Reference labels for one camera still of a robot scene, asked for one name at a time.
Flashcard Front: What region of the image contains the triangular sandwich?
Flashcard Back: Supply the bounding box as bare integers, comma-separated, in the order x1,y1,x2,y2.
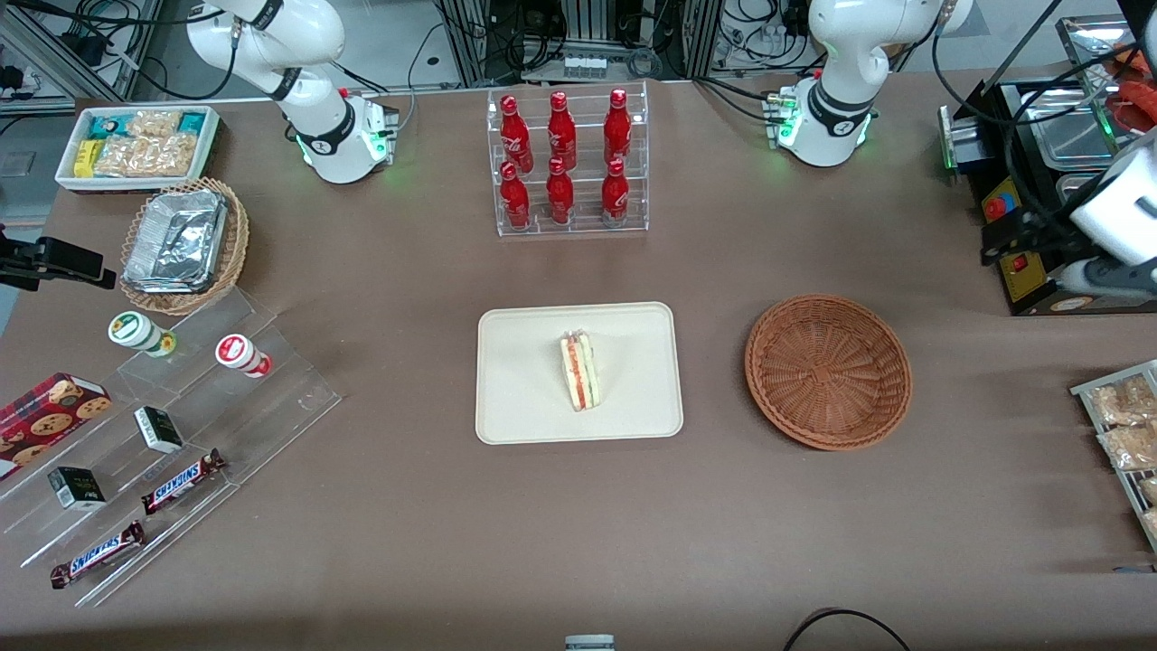
560,330,599,412

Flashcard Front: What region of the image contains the light wicker basket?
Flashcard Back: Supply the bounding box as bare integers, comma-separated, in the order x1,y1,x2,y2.
119,176,250,316

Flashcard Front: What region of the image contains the brown wicker basket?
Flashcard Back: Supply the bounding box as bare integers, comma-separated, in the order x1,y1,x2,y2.
744,294,914,451

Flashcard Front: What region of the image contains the cream plastic tray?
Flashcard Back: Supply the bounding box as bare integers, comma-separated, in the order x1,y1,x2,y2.
475,301,685,446

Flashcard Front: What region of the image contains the black food warmer machine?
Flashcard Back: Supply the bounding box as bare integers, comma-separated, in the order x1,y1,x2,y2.
938,14,1157,317

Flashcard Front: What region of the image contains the steel warmer pan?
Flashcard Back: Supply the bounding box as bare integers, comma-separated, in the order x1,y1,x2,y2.
1056,172,1102,207
1021,86,1124,171

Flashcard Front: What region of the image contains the green lid cup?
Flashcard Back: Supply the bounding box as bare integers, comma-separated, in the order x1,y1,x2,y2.
108,311,177,358

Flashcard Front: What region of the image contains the aluminium foil container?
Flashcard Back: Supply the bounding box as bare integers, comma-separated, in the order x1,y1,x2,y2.
123,188,229,295

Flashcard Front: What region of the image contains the red sausage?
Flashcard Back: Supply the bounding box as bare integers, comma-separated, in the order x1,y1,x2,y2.
1116,43,1157,82
1119,81,1157,129

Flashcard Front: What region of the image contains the large clear cracker bag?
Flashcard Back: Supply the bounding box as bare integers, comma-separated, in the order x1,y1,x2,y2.
94,133,197,178

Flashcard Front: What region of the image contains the small clear cracker bag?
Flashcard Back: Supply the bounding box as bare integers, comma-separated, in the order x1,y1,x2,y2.
127,108,183,137

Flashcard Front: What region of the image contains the red cookie box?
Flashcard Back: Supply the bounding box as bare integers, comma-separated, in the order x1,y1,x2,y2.
0,372,114,480

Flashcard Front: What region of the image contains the white snack bin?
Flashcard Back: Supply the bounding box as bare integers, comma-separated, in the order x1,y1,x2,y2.
54,105,221,195

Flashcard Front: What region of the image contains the red lid cup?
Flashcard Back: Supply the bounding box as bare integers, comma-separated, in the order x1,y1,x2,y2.
214,334,273,379

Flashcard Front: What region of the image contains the small dark green box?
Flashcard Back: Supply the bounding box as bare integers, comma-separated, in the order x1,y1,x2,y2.
47,467,107,511
133,406,184,454

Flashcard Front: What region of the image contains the clear acrylic stepped display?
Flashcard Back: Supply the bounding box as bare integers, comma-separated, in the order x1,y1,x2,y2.
0,285,343,609

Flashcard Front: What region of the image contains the snickers chocolate bar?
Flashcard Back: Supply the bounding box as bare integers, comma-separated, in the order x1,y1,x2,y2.
50,520,147,590
140,448,227,516

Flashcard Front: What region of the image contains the red drink bottle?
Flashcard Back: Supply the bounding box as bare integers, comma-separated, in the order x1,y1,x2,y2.
545,157,576,226
547,90,578,173
499,161,532,230
603,88,633,168
500,94,534,175
601,157,631,227

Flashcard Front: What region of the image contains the clear acrylic bottle rack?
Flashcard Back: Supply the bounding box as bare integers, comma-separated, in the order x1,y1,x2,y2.
485,80,650,238

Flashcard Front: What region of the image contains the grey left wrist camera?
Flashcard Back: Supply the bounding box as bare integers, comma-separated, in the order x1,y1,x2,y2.
1052,256,1157,300

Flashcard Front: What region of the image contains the grey wire rack tray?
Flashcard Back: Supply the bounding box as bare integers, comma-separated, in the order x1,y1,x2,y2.
1070,359,1157,554

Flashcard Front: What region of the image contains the aluminium frame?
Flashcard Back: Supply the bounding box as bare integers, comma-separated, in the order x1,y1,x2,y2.
0,0,165,114

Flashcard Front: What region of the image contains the black floor cable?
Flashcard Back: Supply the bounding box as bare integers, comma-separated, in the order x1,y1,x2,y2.
782,608,914,651

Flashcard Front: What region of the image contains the equipment rack with cables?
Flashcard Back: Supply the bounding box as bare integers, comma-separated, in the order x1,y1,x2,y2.
432,0,724,88

